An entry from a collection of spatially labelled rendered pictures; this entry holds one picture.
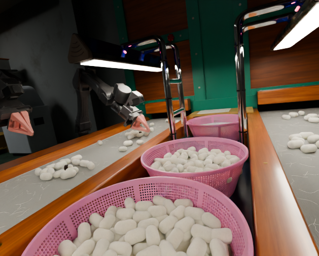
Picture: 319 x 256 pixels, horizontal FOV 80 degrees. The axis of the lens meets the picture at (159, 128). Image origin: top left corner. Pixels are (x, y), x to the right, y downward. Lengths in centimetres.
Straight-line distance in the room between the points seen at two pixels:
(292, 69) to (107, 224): 112
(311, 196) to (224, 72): 92
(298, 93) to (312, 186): 79
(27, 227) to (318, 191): 45
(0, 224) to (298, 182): 53
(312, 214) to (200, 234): 16
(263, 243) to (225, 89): 103
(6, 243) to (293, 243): 34
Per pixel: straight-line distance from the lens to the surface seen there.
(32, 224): 36
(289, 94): 116
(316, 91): 118
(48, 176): 58
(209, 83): 122
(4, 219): 48
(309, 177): 46
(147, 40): 72
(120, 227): 32
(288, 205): 31
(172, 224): 31
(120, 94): 80
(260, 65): 121
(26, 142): 453
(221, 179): 41
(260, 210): 29
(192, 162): 50
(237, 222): 28
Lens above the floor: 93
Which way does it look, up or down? 11 degrees down
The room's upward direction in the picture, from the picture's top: 8 degrees counter-clockwise
